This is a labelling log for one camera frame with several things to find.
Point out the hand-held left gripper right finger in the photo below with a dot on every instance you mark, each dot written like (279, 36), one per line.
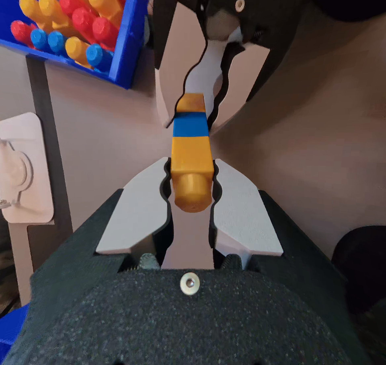
(247, 220)

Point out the pile of mega blocks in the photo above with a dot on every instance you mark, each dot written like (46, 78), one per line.
(75, 18)

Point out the orange mega block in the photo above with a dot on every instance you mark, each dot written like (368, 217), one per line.
(191, 103)
(191, 166)

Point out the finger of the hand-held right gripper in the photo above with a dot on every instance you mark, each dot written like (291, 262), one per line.
(244, 75)
(178, 54)

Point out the blue plastic bin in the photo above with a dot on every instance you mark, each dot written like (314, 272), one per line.
(12, 328)
(129, 39)

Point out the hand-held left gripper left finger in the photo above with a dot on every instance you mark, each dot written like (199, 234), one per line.
(132, 217)

